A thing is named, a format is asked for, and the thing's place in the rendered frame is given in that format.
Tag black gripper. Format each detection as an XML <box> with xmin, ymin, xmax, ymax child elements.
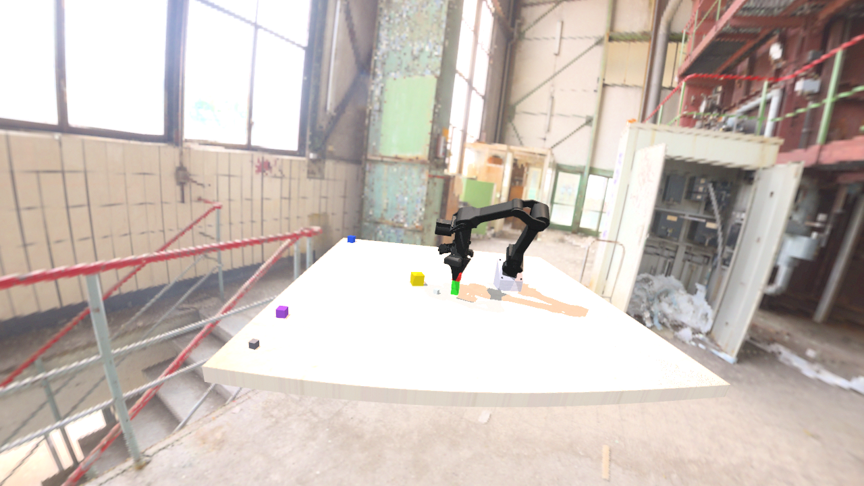
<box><xmin>443</xmin><ymin>238</ymin><xmax>474</xmax><ymax>281</ymax></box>

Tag yellow block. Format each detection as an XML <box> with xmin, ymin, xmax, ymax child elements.
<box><xmin>410</xmin><ymin>272</ymin><xmax>425</xmax><ymax>286</ymax></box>

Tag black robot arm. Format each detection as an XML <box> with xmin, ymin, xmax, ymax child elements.
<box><xmin>435</xmin><ymin>198</ymin><xmax>550</xmax><ymax>278</ymax></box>

